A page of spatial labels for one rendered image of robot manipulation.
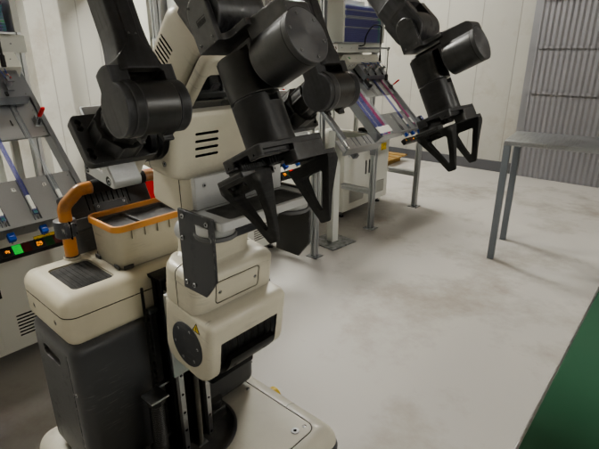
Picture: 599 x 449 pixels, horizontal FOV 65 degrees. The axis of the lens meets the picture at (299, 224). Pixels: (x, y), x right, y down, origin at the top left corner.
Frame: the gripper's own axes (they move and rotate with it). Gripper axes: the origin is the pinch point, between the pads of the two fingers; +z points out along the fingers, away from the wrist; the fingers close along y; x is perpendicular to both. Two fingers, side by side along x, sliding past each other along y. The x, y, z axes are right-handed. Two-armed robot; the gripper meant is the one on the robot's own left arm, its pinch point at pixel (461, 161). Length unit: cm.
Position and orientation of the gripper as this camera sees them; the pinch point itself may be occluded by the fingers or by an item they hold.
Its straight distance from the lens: 88.3
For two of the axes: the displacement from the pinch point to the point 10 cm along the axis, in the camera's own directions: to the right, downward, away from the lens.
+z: 3.4, 9.4, 0.4
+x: -6.6, 2.1, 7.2
